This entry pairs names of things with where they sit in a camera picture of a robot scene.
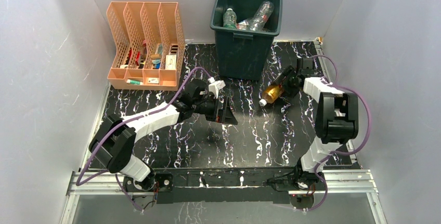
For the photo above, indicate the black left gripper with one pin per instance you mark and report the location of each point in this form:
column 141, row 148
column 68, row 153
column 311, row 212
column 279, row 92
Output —
column 224, row 116

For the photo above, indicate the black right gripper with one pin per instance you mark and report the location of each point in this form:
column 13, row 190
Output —
column 286, row 73

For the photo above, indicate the gold red label bottle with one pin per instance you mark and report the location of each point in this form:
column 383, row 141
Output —
column 274, row 90

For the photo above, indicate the clear bottle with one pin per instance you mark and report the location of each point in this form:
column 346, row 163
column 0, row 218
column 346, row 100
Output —
column 261, row 17

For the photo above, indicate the red label water bottle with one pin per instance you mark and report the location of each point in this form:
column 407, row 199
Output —
column 243, row 25

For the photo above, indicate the green tea bottle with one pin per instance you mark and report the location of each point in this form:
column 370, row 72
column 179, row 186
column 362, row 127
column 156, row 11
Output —
column 230, row 19

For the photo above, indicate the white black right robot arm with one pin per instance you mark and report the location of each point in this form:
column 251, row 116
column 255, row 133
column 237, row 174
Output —
column 336, row 121

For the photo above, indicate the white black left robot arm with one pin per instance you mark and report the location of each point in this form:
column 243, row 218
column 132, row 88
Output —
column 114, row 141

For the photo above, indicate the dark green plastic bin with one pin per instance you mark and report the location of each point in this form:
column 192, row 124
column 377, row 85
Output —
column 243, row 53

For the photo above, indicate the small white card box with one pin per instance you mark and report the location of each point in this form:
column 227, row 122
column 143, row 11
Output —
column 153, row 80

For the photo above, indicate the orange plastic file organizer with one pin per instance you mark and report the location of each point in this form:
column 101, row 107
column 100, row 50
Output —
column 149, row 41

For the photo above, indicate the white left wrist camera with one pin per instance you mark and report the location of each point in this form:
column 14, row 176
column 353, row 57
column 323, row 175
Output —
column 215, row 86

